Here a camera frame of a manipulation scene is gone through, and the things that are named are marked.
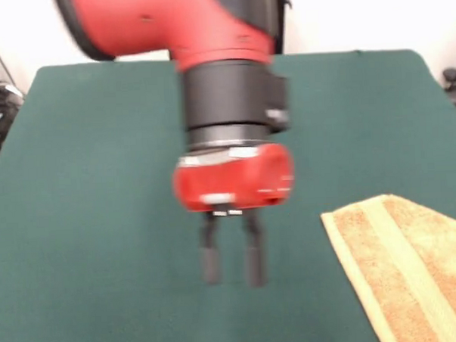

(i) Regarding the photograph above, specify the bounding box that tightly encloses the dark green table cloth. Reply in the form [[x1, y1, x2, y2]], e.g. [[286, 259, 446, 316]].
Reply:
[[0, 46, 456, 342]]

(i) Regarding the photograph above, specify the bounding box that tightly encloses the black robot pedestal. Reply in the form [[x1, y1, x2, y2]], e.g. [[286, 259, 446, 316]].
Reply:
[[269, 0, 296, 56]]

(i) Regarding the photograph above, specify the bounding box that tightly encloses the orange terry towel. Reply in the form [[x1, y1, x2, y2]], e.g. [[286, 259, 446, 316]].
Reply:
[[319, 190, 456, 342]]

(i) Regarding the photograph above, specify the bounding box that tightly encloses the small black stand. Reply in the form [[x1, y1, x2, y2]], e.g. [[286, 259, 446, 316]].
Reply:
[[442, 68, 456, 123]]

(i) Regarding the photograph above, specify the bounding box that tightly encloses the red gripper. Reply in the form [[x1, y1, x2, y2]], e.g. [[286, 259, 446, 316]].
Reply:
[[169, 141, 300, 291]]

